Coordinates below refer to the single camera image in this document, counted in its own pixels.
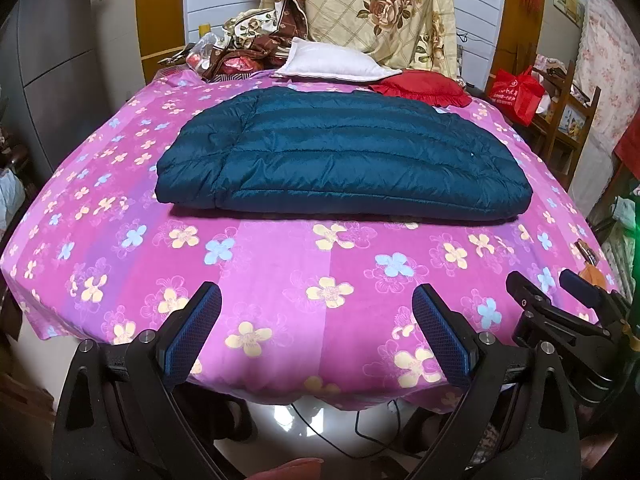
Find dark teal down jacket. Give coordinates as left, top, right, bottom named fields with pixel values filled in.
left=155, top=87, right=533, bottom=223

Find orange leather pouch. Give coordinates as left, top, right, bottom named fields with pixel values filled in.
left=579, top=263, right=606, bottom=289

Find brown snack packet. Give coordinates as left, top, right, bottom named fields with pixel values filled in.
left=574, top=238, right=599, bottom=266

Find wooden chair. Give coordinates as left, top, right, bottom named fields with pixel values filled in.
left=514, top=54, right=601, bottom=191

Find red shopping bag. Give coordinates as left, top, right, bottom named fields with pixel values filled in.
left=488, top=66, right=544, bottom=127

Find pink floral curtain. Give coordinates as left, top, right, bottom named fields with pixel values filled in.
left=569, top=0, right=640, bottom=201

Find white plastic bag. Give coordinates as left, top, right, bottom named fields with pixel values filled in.
left=0, top=168, right=26, bottom=234

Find red cushion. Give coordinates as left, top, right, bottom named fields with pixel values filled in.
left=369, top=70, right=472, bottom=107

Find cream floral rose quilt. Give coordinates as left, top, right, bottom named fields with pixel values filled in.
left=202, top=0, right=459, bottom=82

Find grey refrigerator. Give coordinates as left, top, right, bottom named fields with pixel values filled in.
left=1, top=0, right=112, bottom=183

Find clear plastic bag with red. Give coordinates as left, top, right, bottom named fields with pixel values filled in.
left=185, top=31, right=262, bottom=79

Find white pillow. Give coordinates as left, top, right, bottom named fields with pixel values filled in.
left=273, top=37, right=402, bottom=82

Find white panelled headboard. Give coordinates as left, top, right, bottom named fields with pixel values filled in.
left=182, top=0, right=509, bottom=89

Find black cable on floor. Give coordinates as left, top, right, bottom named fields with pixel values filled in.
left=290, top=398, right=417, bottom=461

